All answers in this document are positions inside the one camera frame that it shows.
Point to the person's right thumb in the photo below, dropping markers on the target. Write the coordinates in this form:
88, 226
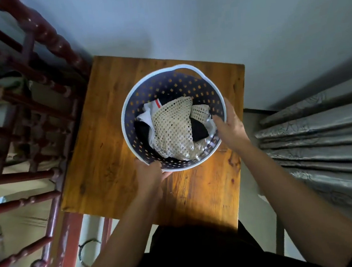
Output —
219, 123

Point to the person's left forearm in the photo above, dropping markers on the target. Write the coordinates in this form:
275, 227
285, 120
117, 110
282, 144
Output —
127, 239

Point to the dark furniture leg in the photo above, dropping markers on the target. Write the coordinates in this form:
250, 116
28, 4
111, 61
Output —
279, 236

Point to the cream mesh garment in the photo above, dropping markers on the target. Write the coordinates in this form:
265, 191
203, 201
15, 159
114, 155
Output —
173, 125

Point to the person's black clothing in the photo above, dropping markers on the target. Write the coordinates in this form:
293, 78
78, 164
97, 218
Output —
203, 256

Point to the person's right hand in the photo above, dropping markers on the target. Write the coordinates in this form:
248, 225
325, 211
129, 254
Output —
233, 131

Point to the person's left hand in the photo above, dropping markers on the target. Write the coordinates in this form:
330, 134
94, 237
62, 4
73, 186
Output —
148, 178

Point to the beige bedding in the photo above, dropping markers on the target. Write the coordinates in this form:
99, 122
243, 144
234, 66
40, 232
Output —
26, 220

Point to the white-rimmed perforated plastic basket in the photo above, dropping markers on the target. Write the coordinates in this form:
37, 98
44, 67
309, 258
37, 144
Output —
147, 91

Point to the grey patterned curtain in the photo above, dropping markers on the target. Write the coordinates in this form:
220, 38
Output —
325, 142

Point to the white cloth with red stripe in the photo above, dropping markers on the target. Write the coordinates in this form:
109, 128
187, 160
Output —
148, 114

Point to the person's right forearm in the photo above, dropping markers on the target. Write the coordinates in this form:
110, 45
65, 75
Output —
297, 204

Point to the red turned wooden frame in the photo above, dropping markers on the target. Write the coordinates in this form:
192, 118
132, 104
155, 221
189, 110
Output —
38, 30

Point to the wooden table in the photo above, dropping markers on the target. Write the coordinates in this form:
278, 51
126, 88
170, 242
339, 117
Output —
103, 151

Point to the black cloth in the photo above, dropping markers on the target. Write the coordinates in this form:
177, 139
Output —
199, 131

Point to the person's left thumb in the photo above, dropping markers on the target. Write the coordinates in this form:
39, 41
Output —
166, 175

